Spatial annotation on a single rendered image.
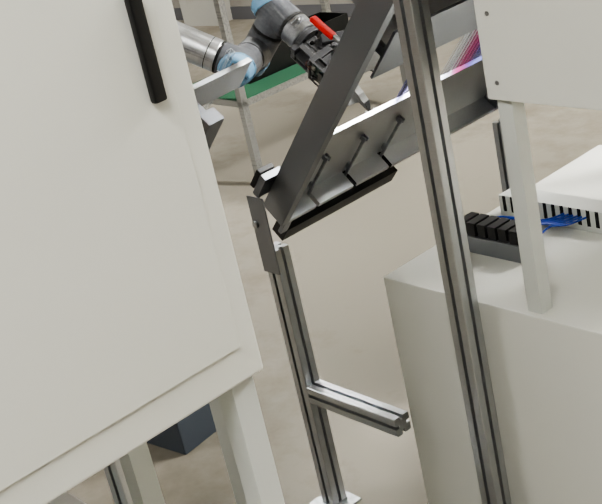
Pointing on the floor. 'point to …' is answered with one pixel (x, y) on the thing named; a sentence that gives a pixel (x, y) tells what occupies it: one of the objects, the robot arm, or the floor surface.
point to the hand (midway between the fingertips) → (375, 89)
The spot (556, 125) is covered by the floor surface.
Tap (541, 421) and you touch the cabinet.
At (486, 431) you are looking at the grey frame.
